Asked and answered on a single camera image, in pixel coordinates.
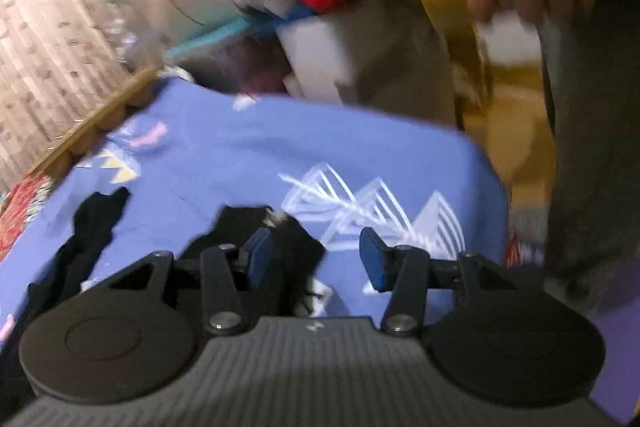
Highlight blue patterned bed sheet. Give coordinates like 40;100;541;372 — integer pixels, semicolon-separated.
1;78;508;334

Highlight red floral blanket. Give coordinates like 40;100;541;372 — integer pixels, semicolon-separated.
0;172;54;261

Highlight wooden carved footboard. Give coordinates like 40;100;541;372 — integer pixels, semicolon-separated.
28;68;160;180

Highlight floral beige curtain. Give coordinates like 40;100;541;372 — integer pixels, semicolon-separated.
1;0;129;192

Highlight black pants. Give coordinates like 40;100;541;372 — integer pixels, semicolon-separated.
24;187;324;320

